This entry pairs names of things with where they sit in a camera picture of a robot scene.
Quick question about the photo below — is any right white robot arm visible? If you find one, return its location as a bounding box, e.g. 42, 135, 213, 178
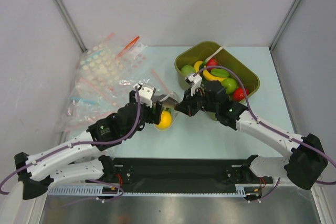
175, 81, 328, 190

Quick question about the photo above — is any olive green plastic bin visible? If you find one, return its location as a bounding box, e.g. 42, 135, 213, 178
174, 40, 260, 121

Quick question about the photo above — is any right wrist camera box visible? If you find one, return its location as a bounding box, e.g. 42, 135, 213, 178
184, 73, 202, 96

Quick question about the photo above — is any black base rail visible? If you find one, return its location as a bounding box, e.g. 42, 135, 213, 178
104, 155, 266, 193

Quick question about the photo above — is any orange toy fruit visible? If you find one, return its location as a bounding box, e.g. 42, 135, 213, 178
155, 110, 173, 130

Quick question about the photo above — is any yellow toy banana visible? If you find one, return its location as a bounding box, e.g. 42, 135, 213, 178
203, 69, 228, 82
194, 60, 203, 72

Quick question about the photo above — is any pile of clear zip bags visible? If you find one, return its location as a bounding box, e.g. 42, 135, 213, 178
55, 33, 146, 132

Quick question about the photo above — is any clear white-dotted zip bag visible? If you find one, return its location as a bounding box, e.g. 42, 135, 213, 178
114, 83, 178, 133

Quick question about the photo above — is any light green toy cabbage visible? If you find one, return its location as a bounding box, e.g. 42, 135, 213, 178
181, 65, 196, 77

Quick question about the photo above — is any green toy apple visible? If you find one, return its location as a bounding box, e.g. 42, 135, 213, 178
221, 78, 237, 94

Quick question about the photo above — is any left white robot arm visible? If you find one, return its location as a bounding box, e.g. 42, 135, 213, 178
14, 91, 164, 200

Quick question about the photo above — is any red toy apple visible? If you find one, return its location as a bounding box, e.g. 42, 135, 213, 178
233, 87, 249, 102

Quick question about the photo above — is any grey toy fish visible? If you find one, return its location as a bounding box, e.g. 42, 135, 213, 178
160, 97, 178, 109

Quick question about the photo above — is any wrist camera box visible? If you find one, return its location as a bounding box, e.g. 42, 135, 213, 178
184, 73, 202, 96
133, 83, 156, 107

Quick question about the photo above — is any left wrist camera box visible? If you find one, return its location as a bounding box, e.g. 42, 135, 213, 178
133, 83, 156, 107

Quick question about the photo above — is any white slotted cable duct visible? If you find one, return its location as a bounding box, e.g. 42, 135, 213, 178
48, 184, 127, 196

